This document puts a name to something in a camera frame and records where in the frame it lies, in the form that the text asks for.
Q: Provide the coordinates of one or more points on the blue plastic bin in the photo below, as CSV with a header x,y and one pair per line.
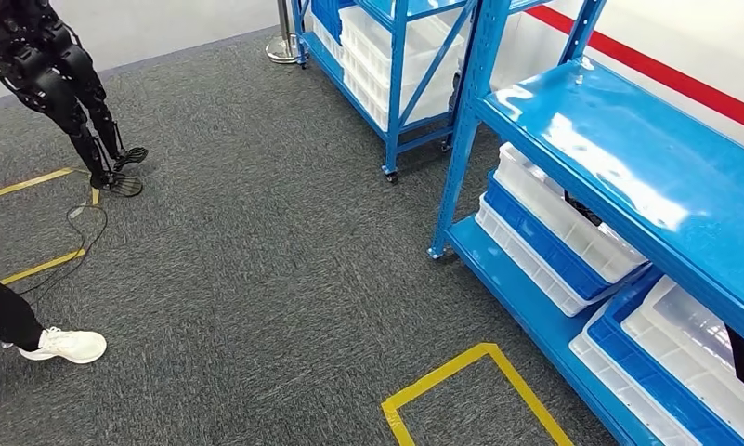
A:
x,y
328,15
544,246
630,351

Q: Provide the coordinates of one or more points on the chrome stanchion post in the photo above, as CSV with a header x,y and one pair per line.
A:
x,y
283,43

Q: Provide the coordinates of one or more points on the white car red stripe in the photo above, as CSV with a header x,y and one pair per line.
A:
x,y
654,37

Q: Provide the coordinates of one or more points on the blue steel shelf rack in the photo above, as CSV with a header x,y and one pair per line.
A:
x,y
396,92
624,154

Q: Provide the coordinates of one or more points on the yellow floor tape square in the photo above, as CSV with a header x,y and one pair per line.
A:
x,y
39,268

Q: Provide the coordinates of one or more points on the person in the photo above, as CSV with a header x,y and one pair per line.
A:
x,y
8,317

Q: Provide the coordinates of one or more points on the black legged humanoid robot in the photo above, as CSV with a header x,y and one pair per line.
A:
x,y
45,80

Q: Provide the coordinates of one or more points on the short black part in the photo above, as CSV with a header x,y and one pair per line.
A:
x,y
584,210

